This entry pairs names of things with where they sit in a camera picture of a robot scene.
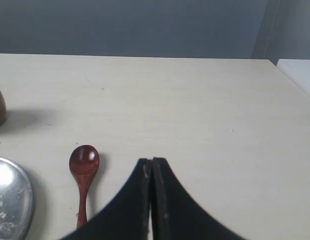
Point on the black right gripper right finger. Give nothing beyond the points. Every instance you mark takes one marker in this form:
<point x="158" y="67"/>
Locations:
<point x="176" y="215"/>

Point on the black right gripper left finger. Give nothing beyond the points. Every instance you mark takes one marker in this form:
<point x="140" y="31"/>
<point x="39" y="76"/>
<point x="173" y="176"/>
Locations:
<point x="126" y="216"/>

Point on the red-brown wooden spoon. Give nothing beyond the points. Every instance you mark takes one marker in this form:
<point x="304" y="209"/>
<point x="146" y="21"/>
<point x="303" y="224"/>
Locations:
<point x="83" y="165"/>

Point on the round steel plate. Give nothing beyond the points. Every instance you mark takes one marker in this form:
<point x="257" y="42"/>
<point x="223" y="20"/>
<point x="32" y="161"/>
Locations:
<point x="16" y="201"/>

